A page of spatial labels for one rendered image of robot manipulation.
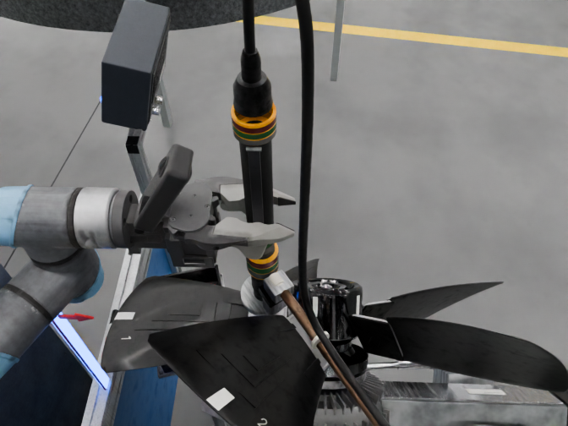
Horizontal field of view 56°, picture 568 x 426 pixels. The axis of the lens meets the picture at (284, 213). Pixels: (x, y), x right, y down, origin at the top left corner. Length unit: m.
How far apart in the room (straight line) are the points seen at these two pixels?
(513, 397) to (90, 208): 0.70
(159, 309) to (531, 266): 1.91
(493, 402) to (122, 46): 1.04
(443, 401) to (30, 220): 0.65
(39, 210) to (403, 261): 1.91
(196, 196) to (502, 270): 1.99
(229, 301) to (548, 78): 2.86
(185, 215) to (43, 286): 0.22
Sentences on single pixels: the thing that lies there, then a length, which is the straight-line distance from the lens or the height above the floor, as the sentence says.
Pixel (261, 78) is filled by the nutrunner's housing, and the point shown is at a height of 1.68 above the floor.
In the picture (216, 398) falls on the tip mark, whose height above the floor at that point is 1.42.
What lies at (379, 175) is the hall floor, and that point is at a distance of 2.69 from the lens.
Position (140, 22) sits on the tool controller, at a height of 1.24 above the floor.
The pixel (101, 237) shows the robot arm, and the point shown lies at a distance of 0.67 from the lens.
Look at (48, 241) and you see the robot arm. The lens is 0.70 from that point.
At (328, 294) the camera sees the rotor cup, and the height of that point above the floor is 1.27.
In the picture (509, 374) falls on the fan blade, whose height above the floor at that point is 1.26.
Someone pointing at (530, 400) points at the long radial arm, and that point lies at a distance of 0.98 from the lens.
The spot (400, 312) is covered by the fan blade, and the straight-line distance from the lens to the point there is 1.02.
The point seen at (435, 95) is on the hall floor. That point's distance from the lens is 3.18.
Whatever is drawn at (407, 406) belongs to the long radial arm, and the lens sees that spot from 0.92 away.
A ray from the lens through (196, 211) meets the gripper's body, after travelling 0.64.
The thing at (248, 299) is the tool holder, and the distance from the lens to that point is 0.80.
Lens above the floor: 1.99
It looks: 53 degrees down
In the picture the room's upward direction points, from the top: straight up
